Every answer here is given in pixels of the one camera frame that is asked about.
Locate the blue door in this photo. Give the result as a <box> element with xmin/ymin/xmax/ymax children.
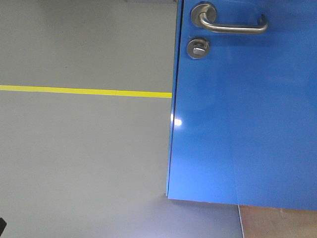
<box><xmin>166</xmin><ymin>0</ymin><xmax>317</xmax><ymax>210</ymax></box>

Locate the steel door lever handle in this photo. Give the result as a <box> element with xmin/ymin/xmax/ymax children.
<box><xmin>190</xmin><ymin>2</ymin><xmax>268</xmax><ymax>35</ymax></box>

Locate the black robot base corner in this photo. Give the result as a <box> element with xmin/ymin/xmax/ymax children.
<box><xmin>0</xmin><ymin>218</ymin><xmax>7</xmax><ymax>236</ymax></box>

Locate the steel thumb turn lock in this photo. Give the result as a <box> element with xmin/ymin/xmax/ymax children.
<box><xmin>186</xmin><ymin>38</ymin><xmax>210</xmax><ymax>59</ymax></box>

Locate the wooden platform base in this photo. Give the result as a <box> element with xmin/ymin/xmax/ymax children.
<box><xmin>239</xmin><ymin>206</ymin><xmax>317</xmax><ymax>238</ymax></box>

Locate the yellow floor tape line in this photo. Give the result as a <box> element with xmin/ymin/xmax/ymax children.
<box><xmin>0</xmin><ymin>85</ymin><xmax>172</xmax><ymax>99</ymax></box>

